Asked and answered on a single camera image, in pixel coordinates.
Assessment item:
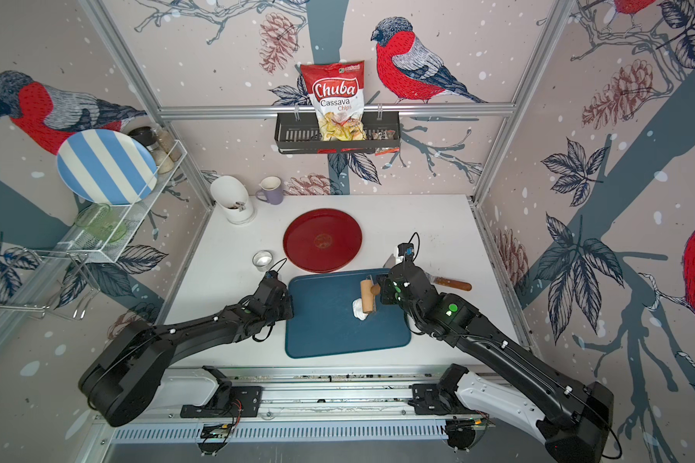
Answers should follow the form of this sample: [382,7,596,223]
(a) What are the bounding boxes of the purple mug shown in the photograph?
[255,176,284,206]

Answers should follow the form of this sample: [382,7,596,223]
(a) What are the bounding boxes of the black wire wall basket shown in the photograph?
[274,112,401,154]

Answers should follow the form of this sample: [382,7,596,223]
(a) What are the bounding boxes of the white wire wall shelf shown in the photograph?
[0,141,187,320]

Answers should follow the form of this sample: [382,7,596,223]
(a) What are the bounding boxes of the white dough piece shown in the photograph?
[351,298,369,321]

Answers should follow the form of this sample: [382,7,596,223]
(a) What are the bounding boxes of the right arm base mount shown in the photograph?
[409,364,481,416]

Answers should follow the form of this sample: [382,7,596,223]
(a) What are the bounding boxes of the red cassava chips bag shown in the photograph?
[301,61,365,140]

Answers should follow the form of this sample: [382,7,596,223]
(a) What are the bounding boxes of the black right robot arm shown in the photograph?
[378,260,614,462]

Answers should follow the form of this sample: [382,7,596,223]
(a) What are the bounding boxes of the metal spatula wooden handle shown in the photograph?
[383,255,472,291]

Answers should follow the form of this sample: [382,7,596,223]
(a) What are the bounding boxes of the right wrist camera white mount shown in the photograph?
[395,242,416,264]

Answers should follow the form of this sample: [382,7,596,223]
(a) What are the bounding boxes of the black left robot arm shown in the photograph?
[78,270,293,426]

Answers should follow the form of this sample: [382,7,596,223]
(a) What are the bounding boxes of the wooden rolling pin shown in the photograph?
[360,278,381,314]

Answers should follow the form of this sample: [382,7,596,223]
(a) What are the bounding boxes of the teal plastic tray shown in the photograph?
[285,268,411,359]

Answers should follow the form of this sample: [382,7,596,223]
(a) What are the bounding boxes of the white cutlery holder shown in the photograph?
[210,176,256,226]

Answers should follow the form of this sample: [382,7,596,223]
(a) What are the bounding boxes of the green glass cup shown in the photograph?
[75,204,127,243]

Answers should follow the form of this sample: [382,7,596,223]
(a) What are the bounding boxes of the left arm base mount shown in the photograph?
[181,366,264,419]

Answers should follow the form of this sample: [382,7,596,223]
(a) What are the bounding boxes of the blue white striped plate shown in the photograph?
[57,129,158,206]

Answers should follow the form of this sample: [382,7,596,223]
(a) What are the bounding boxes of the round red tray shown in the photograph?
[283,208,363,273]

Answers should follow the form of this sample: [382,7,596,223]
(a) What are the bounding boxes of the small round metal cutter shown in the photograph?
[252,250,273,272]

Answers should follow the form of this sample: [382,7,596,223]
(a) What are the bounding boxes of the dark lid spice jar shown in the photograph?
[127,127,159,152]

